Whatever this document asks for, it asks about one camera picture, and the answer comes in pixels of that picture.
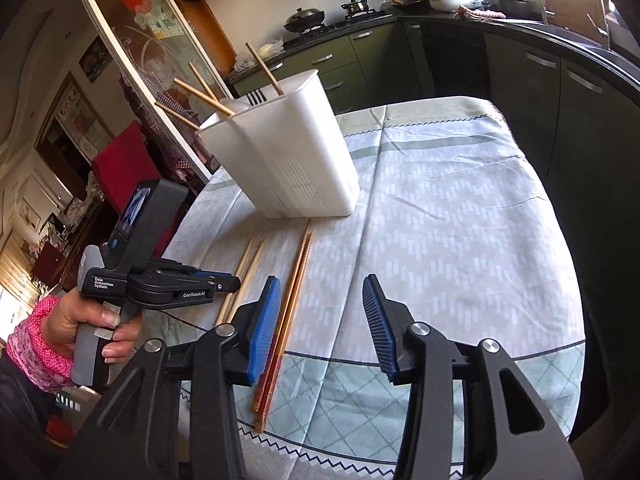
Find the glass sliding door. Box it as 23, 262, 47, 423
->
80, 0, 231, 182

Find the patterned grey tablecloth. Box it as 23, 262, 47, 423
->
165, 96, 585, 479

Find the person's left hand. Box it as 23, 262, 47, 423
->
41, 287, 142, 364

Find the white plastic spoon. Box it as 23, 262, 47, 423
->
220, 98, 252, 117

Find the pink sleeved forearm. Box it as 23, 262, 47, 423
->
6, 296, 73, 393

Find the red chair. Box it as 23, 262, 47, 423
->
91, 120, 160, 214

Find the checkered hanging apron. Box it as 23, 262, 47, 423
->
119, 47, 220, 182

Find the small black pot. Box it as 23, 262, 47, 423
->
341, 0, 370, 16

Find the wooden cutting board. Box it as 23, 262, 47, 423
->
546, 0, 606, 44

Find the white plastic utensil holder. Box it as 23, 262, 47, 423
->
198, 70, 360, 219

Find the black plastic fork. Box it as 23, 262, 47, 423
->
246, 89, 267, 106

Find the dark wooden chopstick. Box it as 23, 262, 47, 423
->
253, 219, 311, 413
189, 62, 219, 102
174, 78, 234, 117
254, 226, 312, 432

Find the light bamboo chopstick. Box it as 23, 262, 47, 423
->
245, 42, 284, 96
214, 234, 257, 328
224, 240, 265, 323

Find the black wok with lid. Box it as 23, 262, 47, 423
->
284, 8, 326, 34

